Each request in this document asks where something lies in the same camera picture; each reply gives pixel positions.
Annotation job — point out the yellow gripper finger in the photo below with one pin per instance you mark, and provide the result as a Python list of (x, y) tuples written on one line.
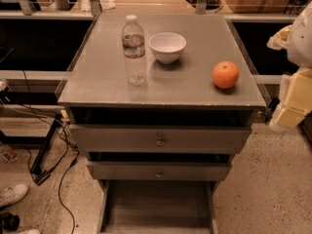
[(280, 40), (295, 96)]

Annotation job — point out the clear plastic water bottle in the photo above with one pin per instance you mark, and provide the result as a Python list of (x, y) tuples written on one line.
[(134, 51)]

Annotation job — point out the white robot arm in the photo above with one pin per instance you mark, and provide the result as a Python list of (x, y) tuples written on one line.
[(299, 50)]

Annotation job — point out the grey drawer cabinet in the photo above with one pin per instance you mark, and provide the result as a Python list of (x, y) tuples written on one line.
[(181, 93)]

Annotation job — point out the open bottom drawer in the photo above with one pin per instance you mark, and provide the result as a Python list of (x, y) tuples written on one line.
[(157, 207)]

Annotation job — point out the top grey drawer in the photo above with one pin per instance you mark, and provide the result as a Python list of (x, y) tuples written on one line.
[(154, 139)]

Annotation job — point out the grey drawer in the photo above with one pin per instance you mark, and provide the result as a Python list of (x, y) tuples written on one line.
[(154, 139), (158, 171)]

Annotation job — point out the middle grey drawer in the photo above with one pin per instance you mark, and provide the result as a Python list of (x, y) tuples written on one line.
[(158, 171)]

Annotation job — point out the orange fruit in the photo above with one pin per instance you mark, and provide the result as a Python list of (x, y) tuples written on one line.
[(225, 74)]

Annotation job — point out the white ceramic bowl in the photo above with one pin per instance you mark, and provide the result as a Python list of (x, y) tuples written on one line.
[(167, 47)]

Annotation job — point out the white cloth on shelf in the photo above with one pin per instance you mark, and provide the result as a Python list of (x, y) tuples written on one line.
[(86, 5)]

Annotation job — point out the black metal stand leg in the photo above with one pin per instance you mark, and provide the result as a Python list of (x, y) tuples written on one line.
[(41, 176)]

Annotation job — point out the white sneaker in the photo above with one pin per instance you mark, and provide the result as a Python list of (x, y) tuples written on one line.
[(12, 195)]

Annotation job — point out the black round floor object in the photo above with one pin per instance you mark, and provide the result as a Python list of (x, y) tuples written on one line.
[(9, 222)]

